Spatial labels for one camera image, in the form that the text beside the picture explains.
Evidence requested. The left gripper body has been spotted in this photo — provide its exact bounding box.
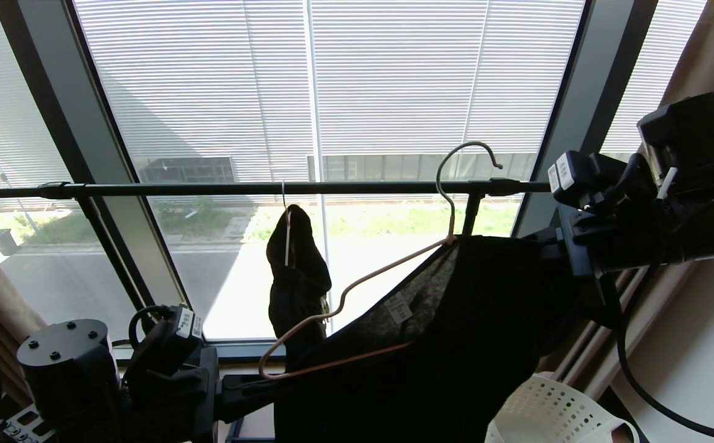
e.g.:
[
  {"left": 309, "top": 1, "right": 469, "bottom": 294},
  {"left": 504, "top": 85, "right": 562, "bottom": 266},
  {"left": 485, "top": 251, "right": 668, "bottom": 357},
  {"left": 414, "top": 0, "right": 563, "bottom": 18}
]
[{"left": 138, "top": 346, "right": 222, "bottom": 443}]

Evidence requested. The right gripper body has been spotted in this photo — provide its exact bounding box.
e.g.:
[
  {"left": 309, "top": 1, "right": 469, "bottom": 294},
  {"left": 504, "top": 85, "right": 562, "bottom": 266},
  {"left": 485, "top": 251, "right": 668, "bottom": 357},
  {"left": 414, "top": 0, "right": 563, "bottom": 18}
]
[{"left": 554, "top": 205, "right": 664, "bottom": 279}]

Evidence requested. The black garment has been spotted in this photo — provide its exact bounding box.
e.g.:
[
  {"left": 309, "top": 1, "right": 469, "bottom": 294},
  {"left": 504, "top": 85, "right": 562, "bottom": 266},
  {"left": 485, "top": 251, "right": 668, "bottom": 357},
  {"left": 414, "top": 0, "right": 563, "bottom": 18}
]
[
  {"left": 266, "top": 204, "right": 333, "bottom": 370},
  {"left": 274, "top": 234, "right": 579, "bottom": 443}
]

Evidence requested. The pink clothes hanger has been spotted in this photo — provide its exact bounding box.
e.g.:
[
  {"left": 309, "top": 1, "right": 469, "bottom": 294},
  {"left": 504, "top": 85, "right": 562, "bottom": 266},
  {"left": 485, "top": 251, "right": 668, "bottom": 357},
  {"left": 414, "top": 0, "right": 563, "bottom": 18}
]
[
  {"left": 259, "top": 142, "right": 504, "bottom": 380},
  {"left": 279, "top": 180, "right": 294, "bottom": 267}
]

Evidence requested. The white laundry basket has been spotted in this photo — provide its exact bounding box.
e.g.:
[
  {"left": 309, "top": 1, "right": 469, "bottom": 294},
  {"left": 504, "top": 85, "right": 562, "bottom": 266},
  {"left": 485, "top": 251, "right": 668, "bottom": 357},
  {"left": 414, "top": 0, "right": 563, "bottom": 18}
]
[{"left": 485, "top": 372, "right": 641, "bottom": 443}]

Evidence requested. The black clothes rack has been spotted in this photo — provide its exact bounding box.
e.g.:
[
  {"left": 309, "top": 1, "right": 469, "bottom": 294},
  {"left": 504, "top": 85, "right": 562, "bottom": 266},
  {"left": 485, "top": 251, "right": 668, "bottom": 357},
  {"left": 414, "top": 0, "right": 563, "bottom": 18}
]
[{"left": 0, "top": 178, "right": 555, "bottom": 443}]

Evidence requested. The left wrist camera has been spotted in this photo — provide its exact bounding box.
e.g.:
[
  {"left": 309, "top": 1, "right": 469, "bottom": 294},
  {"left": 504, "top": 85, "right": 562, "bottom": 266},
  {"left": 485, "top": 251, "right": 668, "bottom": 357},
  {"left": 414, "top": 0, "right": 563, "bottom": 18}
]
[{"left": 124, "top": 305, "right": 205, "bottom": 383}]

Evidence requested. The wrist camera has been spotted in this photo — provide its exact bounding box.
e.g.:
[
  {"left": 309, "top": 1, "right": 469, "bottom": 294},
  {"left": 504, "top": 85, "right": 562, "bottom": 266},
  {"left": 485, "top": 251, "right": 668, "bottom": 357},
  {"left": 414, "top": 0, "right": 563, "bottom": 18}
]
[
  {"left": 547, "top": 151, "right": 656, "bottom": 211},
  {"left": 124, "top": 305, "right": 205, "bottom": 383}
]

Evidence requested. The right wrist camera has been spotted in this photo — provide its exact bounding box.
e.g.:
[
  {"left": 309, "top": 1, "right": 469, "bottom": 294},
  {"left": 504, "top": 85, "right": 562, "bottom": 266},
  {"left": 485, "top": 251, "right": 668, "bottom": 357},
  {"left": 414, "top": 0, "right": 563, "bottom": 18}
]
[{"left": 547, "top": 151, "right": 656, "bottom": 211}]

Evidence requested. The black cable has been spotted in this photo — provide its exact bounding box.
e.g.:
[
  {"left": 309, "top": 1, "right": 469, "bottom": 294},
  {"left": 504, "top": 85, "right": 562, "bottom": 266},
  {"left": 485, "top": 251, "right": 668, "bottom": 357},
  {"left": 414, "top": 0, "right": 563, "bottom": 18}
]
[
  {"left": 616, "top": 265, "right": 714, "bottom": 442},
  {"left": 128, "top": 305, "right": 174, "bottom": 345}
]

